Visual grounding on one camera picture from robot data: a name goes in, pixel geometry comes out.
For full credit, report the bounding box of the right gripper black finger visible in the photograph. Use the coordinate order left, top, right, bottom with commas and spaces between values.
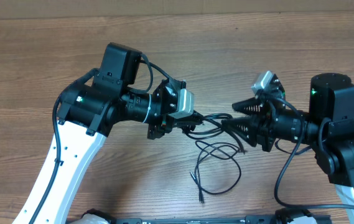
221, 115, 261, 147
232, 97, 266, 116

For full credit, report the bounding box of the thin black cable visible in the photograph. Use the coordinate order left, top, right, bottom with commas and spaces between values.
189, 140, 243, 205

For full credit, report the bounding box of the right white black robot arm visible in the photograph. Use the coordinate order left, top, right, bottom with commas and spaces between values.
222, 71, 354, 223

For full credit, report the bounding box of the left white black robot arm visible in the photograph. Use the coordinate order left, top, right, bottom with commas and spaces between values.
15, 43, 202, 223

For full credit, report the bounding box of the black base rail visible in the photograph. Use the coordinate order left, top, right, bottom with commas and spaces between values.
67, 205, 333, 224

